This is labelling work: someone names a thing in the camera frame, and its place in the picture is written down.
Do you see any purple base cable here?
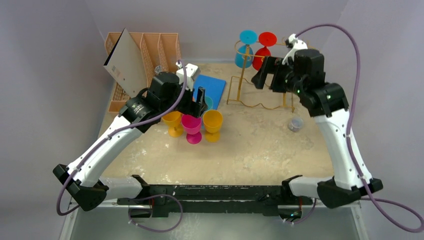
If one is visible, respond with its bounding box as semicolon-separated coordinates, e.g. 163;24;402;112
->
127;194;185;233

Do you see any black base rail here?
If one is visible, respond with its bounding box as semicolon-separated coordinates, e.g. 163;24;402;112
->
117;184;313;218

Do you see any blue notebook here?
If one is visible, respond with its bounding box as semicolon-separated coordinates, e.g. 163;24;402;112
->
193;74;227;110

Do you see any magenta wine glass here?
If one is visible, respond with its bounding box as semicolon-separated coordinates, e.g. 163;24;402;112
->
181;114;202;145

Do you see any yellow front wine glass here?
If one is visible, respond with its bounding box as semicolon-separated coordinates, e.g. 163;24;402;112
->
161;111;184;138

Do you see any light blue wine glass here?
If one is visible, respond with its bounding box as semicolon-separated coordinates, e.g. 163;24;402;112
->
201;96;214;118
234;29;258;68

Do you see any grey board in organizer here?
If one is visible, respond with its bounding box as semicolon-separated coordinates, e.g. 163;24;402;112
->
103;28;148;98

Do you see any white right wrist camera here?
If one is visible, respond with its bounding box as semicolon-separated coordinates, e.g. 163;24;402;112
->
281;33;308;65

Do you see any red wine glass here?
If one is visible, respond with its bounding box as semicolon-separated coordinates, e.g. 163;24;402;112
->
252;31;277;71

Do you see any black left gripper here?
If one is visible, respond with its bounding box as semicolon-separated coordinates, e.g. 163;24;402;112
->
160;80;207;118

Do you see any light blue front wine glass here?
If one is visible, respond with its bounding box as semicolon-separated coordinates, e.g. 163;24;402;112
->
201;96;214;118

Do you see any small jar in organizer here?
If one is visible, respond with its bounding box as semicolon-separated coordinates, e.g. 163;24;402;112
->
154;65;163;75

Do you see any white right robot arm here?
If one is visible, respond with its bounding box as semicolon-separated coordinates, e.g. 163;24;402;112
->
251;49;384;209

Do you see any yellow wine glass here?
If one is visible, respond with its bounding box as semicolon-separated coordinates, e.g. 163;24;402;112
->
202;109;224;143
161;111;184;138

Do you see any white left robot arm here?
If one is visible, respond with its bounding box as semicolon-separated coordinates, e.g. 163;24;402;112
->
53;72;207;212

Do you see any gold metal wine glass rack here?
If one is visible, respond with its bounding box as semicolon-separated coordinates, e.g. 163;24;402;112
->
226;37;320;113

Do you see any pink plastic file organizer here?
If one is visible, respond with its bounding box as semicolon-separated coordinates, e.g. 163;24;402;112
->
104;32;182;114

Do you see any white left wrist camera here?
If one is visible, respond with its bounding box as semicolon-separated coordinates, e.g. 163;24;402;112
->
175;61;201;91

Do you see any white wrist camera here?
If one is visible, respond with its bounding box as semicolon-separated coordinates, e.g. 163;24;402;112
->
175;61;201;91
281;33;308;65

